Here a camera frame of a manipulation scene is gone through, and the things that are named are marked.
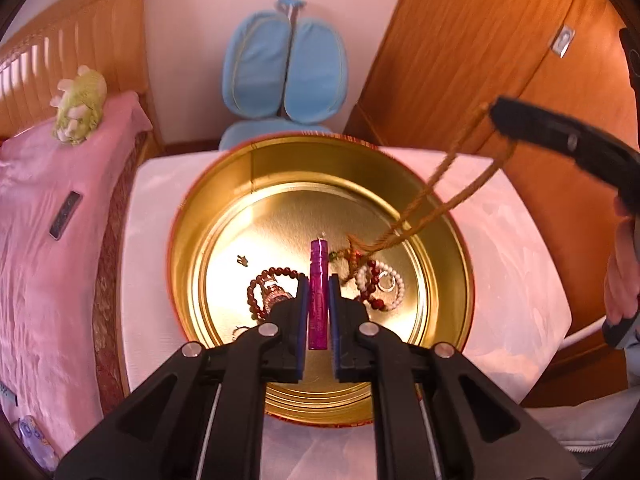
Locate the wooden wardrobe door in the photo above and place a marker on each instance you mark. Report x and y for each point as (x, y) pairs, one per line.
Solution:
(475, 35)

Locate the pink blanket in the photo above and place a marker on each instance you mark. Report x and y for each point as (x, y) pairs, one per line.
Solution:
(40, 260)

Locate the round gold tin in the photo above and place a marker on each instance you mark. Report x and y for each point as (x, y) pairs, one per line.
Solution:
(280, 175)

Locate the small door label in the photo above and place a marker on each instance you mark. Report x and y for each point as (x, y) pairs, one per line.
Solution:
(563, 41)

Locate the person's grey clothing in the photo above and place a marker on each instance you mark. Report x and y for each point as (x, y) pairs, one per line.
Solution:
(575, 420)

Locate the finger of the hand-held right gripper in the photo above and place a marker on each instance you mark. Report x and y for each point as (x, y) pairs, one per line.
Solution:
(550, 132)

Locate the wooden slatted headboard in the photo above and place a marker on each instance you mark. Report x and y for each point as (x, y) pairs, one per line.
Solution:
(100, 15)

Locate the person's right hand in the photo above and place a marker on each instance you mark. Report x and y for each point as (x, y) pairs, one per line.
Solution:
(622, 270)

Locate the purple tube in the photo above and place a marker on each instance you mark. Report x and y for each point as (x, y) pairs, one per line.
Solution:
(318, 300)

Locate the light blue chair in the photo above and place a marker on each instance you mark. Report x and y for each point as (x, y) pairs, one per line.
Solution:
(260, 70)

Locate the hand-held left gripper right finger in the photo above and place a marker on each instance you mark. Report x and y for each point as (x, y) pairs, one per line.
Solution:
(336, 330)

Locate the blue patterned cloth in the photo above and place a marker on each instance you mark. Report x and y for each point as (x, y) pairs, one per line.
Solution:
(32, 437)

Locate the small flower earring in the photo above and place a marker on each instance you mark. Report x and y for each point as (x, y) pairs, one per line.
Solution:
(242, 260)

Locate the brown patterned bed sheet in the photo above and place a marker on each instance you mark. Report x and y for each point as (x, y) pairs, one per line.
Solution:
(107, 310)

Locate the dark phone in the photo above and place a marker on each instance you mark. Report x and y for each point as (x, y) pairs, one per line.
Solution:
(65, 215)

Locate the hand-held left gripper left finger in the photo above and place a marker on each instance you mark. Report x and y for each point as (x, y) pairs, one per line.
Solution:
(301, 330)

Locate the cabbage plush toy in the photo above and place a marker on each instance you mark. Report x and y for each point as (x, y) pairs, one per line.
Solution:
(80, 105)

